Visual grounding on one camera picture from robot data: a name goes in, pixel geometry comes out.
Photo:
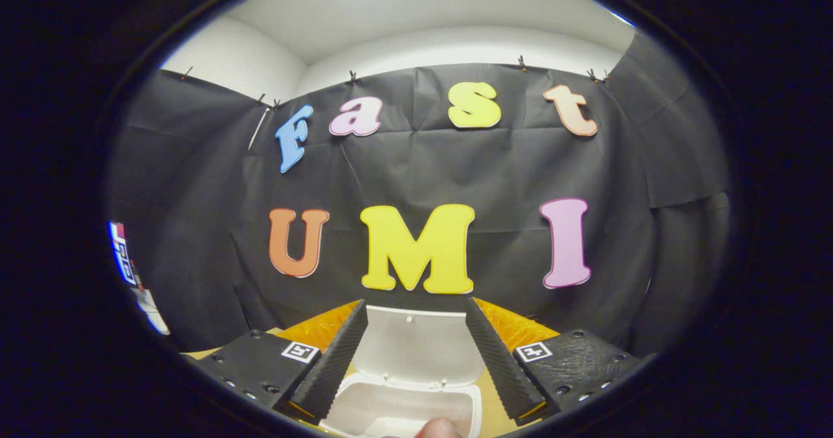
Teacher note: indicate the white desktop garbage bin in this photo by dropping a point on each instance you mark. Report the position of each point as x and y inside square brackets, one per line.
[416, 347]

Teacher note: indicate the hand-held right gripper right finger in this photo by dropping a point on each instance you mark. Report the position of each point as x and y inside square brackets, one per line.
[498, 366]

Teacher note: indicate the white device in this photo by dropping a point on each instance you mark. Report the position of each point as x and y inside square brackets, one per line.
[151, 311]

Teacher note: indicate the row of black cloth clips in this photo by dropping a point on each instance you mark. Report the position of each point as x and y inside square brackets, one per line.
[521, 64]

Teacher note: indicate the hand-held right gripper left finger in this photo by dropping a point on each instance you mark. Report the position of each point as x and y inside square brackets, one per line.
[332, 366]

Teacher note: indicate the computer screen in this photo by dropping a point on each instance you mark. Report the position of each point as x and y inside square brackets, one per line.
[122, 252]

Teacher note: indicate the thin white strip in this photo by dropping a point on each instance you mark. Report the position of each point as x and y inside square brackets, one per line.
[258, 129]

